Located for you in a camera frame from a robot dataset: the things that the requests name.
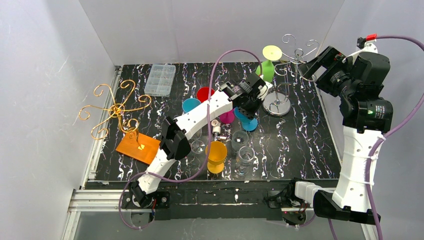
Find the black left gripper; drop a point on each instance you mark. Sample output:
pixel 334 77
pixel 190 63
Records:
pixel 248 108

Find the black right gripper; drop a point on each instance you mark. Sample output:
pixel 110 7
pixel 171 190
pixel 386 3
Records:
pixel 313 68

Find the blue wine glass silver rack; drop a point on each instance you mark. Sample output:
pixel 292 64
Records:
pixel 247 124

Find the pink wine glass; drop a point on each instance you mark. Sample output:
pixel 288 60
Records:
pixel 227 118

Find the red wine glass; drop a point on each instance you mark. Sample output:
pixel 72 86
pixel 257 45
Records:
pixel 203 93

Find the clear wine glass silver rack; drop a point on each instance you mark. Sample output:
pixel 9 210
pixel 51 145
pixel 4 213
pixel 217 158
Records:
pixel 244 159

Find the orange yellow wine glass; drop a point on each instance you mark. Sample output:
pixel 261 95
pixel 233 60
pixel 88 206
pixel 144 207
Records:
pixel 216 159

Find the green wine glass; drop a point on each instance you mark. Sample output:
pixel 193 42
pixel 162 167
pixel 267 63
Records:
pixel 266 69

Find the light blue wine glass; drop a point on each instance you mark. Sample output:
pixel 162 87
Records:
pixel 190 104

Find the clear wine glass gold rack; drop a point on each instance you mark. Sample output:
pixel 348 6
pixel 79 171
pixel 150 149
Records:
pixel 197 144

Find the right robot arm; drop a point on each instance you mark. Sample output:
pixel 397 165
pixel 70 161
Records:
pixel 357 81

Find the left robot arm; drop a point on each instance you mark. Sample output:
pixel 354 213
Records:
pixel 177 132

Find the orange wooden rack base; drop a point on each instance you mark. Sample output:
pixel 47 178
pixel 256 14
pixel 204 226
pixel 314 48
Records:
pixel 139 147

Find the clear plastic screw box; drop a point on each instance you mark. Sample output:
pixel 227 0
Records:
pixel 160 80

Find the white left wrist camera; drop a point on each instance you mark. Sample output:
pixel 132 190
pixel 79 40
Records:
pixel 265 90

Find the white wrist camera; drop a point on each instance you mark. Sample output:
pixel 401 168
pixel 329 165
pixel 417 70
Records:
pixel 364 44
pixel 265 90

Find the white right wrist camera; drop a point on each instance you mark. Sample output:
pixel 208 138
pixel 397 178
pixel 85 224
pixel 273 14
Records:
pixel 364 44

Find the silver wire glass rack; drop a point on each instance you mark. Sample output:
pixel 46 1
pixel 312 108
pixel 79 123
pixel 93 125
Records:
pixel 290 67

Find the gold wire glass rack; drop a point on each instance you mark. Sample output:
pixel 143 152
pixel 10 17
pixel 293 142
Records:
pixel 117 110

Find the aluminium front rail frame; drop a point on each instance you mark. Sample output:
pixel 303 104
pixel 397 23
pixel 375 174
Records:
pixel 273 200

